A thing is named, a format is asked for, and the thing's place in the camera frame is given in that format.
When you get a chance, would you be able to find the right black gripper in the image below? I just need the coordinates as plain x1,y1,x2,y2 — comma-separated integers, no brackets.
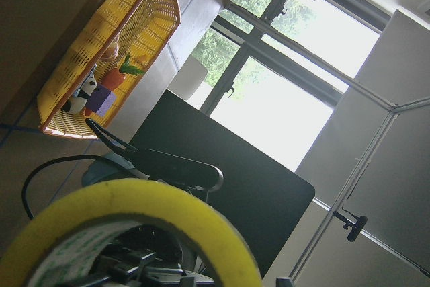
67,225,215,286

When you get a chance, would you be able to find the yellow tape roll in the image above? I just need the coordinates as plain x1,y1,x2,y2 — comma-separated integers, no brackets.
1,179,262,286

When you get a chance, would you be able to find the purple foam block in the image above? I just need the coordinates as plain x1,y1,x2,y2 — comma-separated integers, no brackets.
84,85,116,116

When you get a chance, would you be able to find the toy panda figure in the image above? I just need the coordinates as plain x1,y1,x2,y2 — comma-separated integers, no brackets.
61,75,97,114

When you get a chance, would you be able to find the orange toy carrot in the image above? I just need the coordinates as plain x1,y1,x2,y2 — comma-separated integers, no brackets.
83,52,146,116

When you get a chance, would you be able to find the toy croissant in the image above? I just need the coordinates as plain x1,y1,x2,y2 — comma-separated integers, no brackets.
100,42,119,62

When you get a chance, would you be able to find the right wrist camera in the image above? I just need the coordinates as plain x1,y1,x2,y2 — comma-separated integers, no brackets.
123,149,224,192

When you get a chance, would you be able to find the right camera black cable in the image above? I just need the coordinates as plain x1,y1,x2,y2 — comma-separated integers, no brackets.
21,118,138,220

